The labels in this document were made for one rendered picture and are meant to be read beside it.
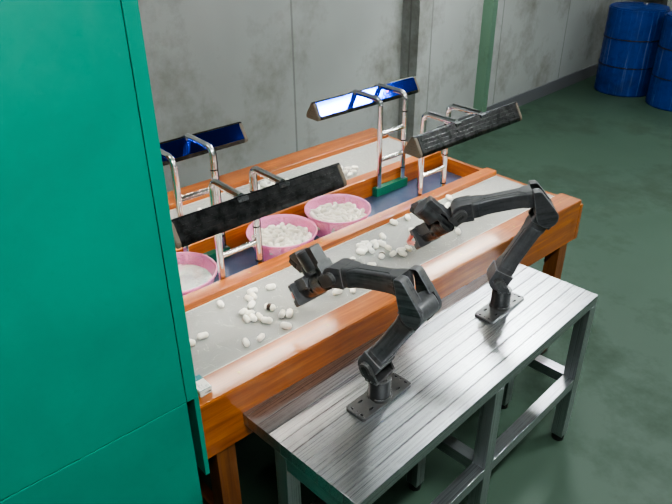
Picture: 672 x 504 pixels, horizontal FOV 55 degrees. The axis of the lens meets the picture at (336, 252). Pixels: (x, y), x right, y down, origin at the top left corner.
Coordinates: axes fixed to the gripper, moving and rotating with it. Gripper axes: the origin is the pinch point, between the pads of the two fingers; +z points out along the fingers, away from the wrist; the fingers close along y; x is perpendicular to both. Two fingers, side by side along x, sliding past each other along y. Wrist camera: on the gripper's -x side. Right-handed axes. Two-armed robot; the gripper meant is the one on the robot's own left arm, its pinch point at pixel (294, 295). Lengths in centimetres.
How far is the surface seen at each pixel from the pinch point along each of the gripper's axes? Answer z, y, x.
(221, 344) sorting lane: 13.8, 20.9, 3.6
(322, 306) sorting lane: 10.0, -13.3, 6.9
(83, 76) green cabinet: -62, 54, -48
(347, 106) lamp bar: 42, -88, -63
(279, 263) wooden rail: 28.9, -16.9, -12.3
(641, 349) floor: 24, -169, 92
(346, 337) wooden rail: -1.5, -9.0, 17.9
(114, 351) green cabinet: -26, 59, -5
